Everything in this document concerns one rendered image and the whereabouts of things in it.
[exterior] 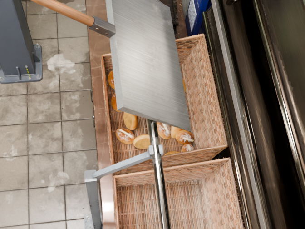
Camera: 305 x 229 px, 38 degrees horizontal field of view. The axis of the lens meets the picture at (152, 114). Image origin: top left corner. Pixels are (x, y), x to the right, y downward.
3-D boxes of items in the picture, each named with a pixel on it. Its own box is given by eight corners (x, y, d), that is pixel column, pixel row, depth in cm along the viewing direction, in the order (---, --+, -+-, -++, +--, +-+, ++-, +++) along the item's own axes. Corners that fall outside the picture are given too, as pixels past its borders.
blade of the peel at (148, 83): (116, 110, 137) (123, 106, 135) (101, -31, 159) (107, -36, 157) (190, 131, 162) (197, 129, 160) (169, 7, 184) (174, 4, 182)
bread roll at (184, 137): (172, 141, 204) (179, 145, 200) (176, 127, 204) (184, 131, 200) (187, 144, 211) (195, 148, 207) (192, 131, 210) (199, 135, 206)
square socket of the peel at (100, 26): (88, 29, 141) (95, 24, 139) (87, 19, 142) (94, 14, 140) (109, 38, 147) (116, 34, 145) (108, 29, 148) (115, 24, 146)
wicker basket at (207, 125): (195, 62, 229) (205, 31, 204) (216, 168, 206) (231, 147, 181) (100, 69, 223) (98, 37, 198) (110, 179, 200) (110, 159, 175)
